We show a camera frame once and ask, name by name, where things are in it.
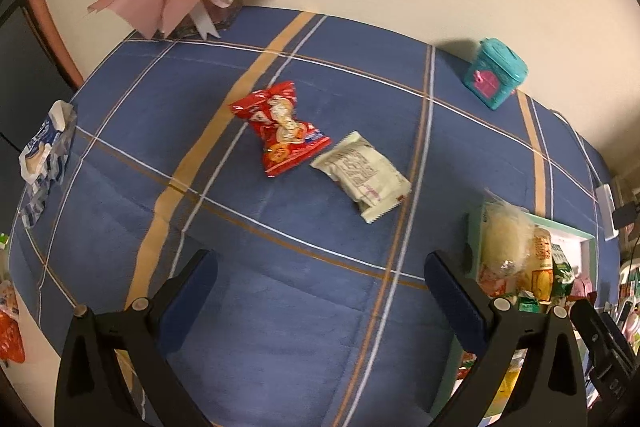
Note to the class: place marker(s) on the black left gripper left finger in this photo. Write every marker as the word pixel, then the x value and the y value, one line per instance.
pixel 91 390

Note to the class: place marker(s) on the white power strip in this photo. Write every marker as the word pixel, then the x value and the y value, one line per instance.
pixel 606 206

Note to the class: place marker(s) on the blue white crumpled packet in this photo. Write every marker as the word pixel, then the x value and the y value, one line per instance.
pixel 43 160

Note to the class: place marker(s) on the red candy wrapper snack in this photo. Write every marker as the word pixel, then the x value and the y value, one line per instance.
pixel 286 141

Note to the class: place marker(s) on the large red snack pack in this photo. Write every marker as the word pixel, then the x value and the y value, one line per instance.
pixel 497 286

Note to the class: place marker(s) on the teal pink-doored toy box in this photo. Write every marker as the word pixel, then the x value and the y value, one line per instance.
pixel 495 73

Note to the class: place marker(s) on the blue plaid tablecloth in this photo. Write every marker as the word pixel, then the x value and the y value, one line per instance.
pixel 318 318

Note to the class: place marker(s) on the white tray teal rim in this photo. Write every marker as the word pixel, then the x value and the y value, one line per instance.
pixel 490 323

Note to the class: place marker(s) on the black power adapter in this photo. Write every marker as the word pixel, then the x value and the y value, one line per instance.
pixel 625 215

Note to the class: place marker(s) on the white grey snack packet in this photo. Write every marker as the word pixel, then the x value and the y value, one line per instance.
pixel 370 180

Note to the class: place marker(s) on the beige orange cake roll packet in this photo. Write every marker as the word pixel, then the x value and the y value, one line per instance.
pixel 537 275

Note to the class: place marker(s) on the green white milk snack packet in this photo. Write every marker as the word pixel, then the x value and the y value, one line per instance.
pixel 563 274

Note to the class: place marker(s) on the pink cake roll packet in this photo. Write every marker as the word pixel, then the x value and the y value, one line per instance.
pixel 582 289

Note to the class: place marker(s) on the clear bag round pastry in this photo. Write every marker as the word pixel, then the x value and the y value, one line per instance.
pixel 507 232

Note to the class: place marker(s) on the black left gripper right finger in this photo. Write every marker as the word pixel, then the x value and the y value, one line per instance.
pixel 550 390

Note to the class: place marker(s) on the yellow orange snack bag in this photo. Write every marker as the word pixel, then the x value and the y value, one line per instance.
pixel 509 380

